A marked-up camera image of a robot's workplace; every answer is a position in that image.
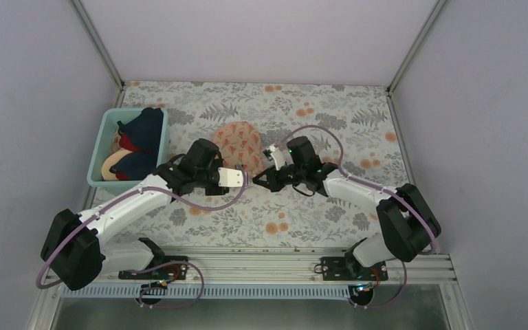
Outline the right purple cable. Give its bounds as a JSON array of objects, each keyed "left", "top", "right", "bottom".
[{"left": 277, "top": 124, "right": 439, "bottom": 309}]

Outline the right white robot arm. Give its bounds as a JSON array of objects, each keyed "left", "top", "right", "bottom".
[{"left": 252, "top": 136, "right": 441, "bottom": 280}]

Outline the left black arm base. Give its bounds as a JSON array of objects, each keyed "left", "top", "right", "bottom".
[{"left": 118, "top": 256, "right": 188, "bottom": 301}]

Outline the peach floral mesh laundry bag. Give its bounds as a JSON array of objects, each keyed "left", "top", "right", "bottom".
[{"left": 211, "top": 122, "right": 263, "bottom": 177}]

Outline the floral patterned table mat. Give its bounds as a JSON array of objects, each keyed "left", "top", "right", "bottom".
[{"left": 113, "top": 81, "right": 408, "bottom": 248}]

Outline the navy red bra upper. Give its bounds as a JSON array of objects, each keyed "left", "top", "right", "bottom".
[{"left": 117, "top": 107, "right": 164, "bottom": 154}]

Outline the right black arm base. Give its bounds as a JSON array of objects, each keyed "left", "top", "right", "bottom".
[{"left": 313, "top": 256, "right": 388, "bottom": 306}]

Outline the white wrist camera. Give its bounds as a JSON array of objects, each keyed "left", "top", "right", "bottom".
[
  {"left": 263, "top": 144, "right": 287, "bottom": 171},
  {"left": 218, "top": 167, "right": 244, "bottom": 188}
]

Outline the navy beige bra lower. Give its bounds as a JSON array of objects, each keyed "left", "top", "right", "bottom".
[{"left": 101, "top": 149, "right": 157, "bottom": 182}]

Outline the light blue plastic bin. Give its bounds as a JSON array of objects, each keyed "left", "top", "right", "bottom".
[{"left": 87, "top": 108, "right": 169, "bottom": 195}]

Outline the aluminium front rail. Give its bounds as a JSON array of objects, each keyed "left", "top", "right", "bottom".
[{"left": 45, "top": 246, "right": 457, "bottom": 286}]

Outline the purple cable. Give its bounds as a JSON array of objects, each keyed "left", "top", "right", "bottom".
[
  {"left": 277, "top": 124, "right": 439, "bottom": 309},
  {"left": 36, "top": 164, "right": 248, "bottom": 291}
]

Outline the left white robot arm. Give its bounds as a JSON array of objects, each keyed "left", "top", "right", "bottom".
[{"left": 36, "top": 138, "right": 245, "bottom": 290}]

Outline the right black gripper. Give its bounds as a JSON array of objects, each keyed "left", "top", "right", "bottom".
[{"left": 254, "top": 164, "right": 306, "bottom": 192}]

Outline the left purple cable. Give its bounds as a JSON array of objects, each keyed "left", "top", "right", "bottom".
[{"left": 36, "top": 164, "right": 248, "bottom": 291}]

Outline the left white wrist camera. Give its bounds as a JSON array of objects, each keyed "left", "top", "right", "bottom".
[{"left": 218, "top": 167, "right": 244, "bottom": 188}]

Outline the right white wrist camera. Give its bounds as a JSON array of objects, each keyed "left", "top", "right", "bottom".
[{"left": 263, "top": 144, "right": 287, "bottom": 171}]

